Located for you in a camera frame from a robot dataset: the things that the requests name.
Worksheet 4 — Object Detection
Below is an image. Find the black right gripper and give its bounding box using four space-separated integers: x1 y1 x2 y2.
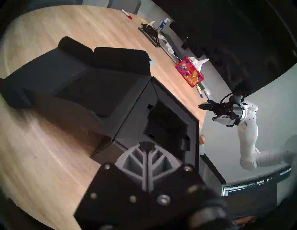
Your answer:
198 94 246 127

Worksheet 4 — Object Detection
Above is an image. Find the red floral tissue box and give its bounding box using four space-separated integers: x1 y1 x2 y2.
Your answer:
175 56 204 88

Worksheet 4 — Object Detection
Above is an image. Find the whiteboard cleaner spray bottle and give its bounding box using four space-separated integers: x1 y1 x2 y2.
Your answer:
157 18 171 30

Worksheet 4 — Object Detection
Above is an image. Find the silver laptop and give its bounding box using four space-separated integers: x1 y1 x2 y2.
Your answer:
160 38 180 63

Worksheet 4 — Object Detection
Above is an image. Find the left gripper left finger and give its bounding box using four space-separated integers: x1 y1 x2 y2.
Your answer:
74 142 149 230

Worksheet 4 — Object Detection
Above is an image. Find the black laptop stand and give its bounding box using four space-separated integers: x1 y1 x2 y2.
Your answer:
139 23 161 47

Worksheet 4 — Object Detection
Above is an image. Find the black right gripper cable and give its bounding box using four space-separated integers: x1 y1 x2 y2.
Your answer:
219 92 233 105

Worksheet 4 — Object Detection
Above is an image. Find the white tissue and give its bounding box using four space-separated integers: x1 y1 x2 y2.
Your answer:
190 57 210 70

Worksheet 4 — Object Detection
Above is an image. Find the black cardboard box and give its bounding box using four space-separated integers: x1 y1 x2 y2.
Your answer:
0 36 201 172

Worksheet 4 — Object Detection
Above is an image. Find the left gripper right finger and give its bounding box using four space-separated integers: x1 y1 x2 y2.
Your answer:
147 142 224 230

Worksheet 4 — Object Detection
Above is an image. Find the large black wall screen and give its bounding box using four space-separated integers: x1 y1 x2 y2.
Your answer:
151 0 297 95

